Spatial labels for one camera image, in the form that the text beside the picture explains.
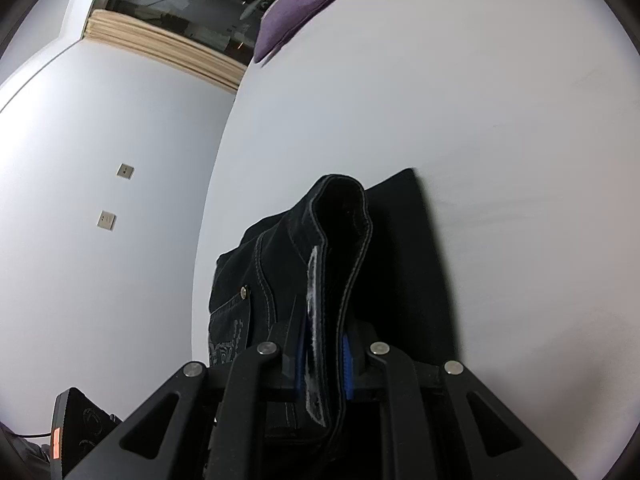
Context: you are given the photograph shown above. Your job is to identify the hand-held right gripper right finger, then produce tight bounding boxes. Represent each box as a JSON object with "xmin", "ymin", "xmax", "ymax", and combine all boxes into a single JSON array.
[{"xmin": 342, "ymin": 322, "xmax": 578, "ymax": 480}]

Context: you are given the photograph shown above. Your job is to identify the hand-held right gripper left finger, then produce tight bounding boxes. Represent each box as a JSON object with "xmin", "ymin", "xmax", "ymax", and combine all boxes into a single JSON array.
[{"xmin": 64, "ymin": 307, "xmax": 308, "ymax": 480}]

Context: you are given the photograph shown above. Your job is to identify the black denim pants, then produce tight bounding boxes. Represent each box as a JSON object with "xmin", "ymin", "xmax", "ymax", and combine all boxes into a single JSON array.
[{"xmin": 207, "ymin": 167, "xmax": 460, "ymax": 456}]

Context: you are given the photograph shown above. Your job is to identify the white bed mattress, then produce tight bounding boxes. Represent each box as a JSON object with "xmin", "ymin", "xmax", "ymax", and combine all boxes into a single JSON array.
[{"xmin": 192, "ymin": 0, "xmax": 640, "ymax": 480}]

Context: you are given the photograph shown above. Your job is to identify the beige curtain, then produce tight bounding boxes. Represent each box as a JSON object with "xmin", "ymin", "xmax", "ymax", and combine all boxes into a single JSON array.
[{"xmin": 82, "ymin": 9, "xmax": 248, "ymax": 95}]

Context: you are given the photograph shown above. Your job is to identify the purple pillow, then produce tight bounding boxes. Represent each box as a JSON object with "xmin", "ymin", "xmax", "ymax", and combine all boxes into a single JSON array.
[{"xmin": 252, "ymin": 0, "xmax": 346, "ymax": 64}]

